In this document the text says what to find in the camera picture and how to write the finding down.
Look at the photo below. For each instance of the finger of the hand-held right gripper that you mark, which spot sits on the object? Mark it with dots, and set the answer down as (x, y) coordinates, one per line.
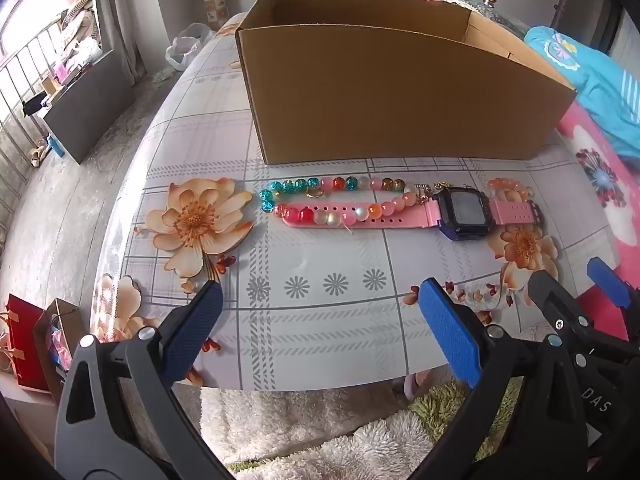
(547, 292)
(607, 280)

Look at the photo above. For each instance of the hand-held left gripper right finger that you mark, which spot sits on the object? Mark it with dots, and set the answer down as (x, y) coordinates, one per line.
(450, 330)

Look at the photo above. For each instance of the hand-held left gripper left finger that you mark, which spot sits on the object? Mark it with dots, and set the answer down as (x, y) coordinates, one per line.
(192, 330)

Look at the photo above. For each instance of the brown cardboard box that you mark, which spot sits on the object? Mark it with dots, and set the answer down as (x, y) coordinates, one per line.
(400, 95)

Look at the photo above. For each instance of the green shaggy rug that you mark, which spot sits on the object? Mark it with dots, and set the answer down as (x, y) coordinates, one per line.
(440, 405)

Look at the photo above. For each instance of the floral plaid tablecloth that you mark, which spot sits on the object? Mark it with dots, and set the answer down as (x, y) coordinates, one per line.
(325, 320)

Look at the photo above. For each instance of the brown paper bag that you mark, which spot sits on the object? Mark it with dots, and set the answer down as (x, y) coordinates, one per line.
(65, 315)

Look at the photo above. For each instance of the white fluffy rug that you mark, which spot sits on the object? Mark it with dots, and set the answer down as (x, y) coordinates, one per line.
(300, 420)

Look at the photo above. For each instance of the silver abacus charm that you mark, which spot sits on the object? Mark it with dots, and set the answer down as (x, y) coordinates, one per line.
(424, 190)

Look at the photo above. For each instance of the gold leaf charm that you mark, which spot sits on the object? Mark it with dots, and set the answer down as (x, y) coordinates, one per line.
(452, 186)

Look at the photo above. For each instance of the pink floral blanket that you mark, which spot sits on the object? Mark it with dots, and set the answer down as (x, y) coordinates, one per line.
(575, 130)

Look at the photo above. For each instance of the red gift bag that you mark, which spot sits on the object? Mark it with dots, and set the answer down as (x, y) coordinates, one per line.
(25, 335)

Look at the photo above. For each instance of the blue garment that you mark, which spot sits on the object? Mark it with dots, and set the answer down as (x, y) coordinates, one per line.
(600, 85)

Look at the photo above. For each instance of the small blue bin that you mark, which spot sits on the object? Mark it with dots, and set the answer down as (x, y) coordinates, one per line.
(57, 145)

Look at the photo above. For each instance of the beige sandals pair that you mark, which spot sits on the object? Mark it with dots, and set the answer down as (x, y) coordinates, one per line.
(37, 155)

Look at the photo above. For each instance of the grey lace pillow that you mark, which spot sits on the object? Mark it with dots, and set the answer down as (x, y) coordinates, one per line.
(505, 22)

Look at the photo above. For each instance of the white plastic bag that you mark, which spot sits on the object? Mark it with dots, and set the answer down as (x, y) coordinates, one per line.
(182, 50)

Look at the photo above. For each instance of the metal balcony railing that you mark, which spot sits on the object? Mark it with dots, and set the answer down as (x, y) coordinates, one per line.
(20, 57)

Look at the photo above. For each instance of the grey curtain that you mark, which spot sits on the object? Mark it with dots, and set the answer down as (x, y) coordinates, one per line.
(125, 10)

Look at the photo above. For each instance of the dark metal bed frame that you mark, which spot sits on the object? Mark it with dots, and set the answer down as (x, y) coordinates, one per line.
(615, 30)

